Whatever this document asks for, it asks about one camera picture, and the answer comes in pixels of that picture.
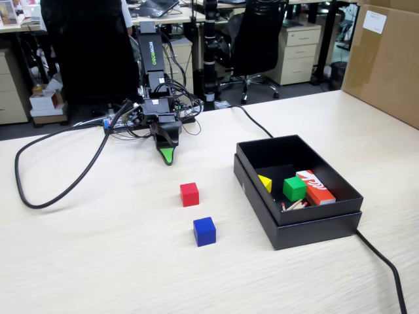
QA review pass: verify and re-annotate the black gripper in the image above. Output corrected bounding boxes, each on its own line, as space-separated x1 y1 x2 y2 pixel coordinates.
141 96 183 166

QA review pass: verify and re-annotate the red cube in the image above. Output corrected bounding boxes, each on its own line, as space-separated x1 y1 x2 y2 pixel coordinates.
179 182 200 208

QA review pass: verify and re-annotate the robot base with circuit board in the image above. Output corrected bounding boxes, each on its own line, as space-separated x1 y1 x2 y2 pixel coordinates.
103 107 197 140

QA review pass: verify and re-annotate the blue cube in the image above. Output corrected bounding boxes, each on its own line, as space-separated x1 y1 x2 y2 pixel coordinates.
192 217 217 247

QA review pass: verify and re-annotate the green cube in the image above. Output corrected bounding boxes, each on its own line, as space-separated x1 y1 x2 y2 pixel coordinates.
282 176 308 202

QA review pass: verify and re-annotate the black vertical pole stand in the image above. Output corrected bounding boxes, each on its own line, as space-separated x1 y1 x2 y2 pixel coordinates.
202 0 219 111

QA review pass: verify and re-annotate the yellow wooden block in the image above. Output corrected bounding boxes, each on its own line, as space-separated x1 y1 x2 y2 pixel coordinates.
257 174 273 194

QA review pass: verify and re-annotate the black open box tray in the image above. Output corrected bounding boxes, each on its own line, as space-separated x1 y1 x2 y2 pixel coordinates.
236 133 365 227

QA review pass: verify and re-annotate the tall black chair back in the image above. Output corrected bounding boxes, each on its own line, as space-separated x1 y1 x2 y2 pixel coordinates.
40 0 142 106

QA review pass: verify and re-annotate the white cardboard box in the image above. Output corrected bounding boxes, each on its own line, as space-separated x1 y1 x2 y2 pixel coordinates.
29 88 65 118

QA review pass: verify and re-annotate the black laptop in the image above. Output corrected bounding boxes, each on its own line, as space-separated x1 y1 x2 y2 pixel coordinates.
136 0 181 18

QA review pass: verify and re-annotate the black mesh office chair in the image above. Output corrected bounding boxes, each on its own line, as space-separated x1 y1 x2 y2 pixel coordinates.
216 0 291 105

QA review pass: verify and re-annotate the cream drawer cabinet with lock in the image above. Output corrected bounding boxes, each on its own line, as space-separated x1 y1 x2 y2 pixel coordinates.
265 24 322 86

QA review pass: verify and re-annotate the orange white matchbox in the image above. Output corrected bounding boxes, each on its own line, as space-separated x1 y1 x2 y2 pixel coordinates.
295 169 337 207

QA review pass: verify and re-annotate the black box lid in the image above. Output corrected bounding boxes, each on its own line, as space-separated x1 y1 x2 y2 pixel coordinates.
233 153 363 251

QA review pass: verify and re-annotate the black waste bin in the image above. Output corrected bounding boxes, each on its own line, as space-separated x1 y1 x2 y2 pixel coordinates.
328 61 348 92

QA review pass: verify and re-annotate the framed desk picture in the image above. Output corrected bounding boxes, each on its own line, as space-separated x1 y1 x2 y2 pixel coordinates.
0 0 20 27

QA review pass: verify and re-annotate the large brown cardboard box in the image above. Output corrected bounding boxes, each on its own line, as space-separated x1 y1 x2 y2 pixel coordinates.
340 0 419 130

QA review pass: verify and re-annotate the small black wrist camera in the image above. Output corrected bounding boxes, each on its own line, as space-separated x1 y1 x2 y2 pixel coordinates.
122 103 145 127

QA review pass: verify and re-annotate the thin black wire bundle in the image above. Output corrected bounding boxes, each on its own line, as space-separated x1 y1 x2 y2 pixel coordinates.
156 29 204 137

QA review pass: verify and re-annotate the thick black looped cable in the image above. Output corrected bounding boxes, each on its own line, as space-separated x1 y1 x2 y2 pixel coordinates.
14 100 139 210

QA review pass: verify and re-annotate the thick black long cable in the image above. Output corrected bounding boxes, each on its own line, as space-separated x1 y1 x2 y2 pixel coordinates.
225 104 409 314

